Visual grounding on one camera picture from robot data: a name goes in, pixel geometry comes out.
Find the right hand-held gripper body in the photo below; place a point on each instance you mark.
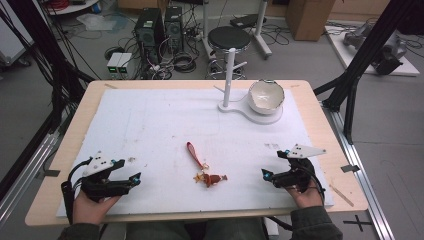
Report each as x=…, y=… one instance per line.
x=296, y=173

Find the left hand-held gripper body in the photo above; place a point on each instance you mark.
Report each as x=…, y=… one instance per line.
x=100, y=186

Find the white peg stand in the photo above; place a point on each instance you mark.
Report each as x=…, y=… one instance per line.
x=228, y=80

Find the person's left hand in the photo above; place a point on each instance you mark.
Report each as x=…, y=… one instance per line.
x=89, y=210

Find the person's right hand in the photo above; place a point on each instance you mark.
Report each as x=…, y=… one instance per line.
x=308, y=198

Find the thin wooden stick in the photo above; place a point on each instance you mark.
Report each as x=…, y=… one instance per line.
x=341, y=196

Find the white foam board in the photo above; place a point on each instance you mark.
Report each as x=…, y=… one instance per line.
x=160, y=133

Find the wooden table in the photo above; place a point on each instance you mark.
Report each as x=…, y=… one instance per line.
x=320, y=110

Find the white eggshell bowl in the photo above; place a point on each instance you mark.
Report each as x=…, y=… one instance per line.
x=266, y=97

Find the white box with green display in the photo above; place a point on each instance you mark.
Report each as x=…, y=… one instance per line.
x=113, y=63
x=125, y=63

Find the white platform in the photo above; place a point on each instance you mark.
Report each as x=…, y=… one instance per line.
x=340, y=46

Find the black round stool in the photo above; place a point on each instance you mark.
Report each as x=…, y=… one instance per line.
x=229, y=37

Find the large black computer tower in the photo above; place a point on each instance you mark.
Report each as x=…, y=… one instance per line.
x=149, y=31

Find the black flat plate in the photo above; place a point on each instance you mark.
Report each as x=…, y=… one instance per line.
x=247, y=20

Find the cardboard box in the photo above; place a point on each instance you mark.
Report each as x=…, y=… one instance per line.
x=310, y=18

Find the clear plastic bag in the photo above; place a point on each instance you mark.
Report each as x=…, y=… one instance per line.
x=96, y=22

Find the small black computer tower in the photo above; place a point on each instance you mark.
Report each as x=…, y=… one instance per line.
x=174, y=28

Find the grey robot device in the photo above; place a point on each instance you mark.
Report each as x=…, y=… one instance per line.
x=386, y=50

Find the white round table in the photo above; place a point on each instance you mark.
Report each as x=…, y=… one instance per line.
x=71, y=7

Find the aluminium rail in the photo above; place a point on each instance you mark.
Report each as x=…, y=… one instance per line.
x=360, y=173
x=30, y=166

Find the black metal frame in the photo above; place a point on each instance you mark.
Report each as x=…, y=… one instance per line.
x=36, y=43
x=363, y=50

